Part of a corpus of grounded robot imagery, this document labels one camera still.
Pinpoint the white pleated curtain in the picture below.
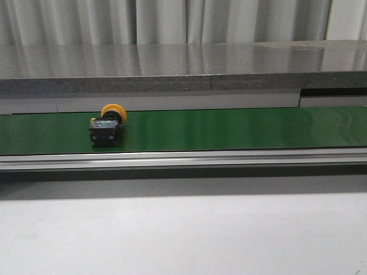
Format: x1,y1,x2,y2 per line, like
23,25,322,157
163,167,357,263
1,1,366,46

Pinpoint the green conveyor belt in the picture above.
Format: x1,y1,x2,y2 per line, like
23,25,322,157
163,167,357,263
1,107,366,156

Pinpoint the yellow mushroom push button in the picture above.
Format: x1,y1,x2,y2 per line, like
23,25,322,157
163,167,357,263
89,104,127,147

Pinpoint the aluminium conveyor front rail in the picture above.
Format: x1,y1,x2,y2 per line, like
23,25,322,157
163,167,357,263
1,147,366,171

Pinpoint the grey conveyor rear side guard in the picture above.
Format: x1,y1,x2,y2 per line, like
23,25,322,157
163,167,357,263
1,88,366,115

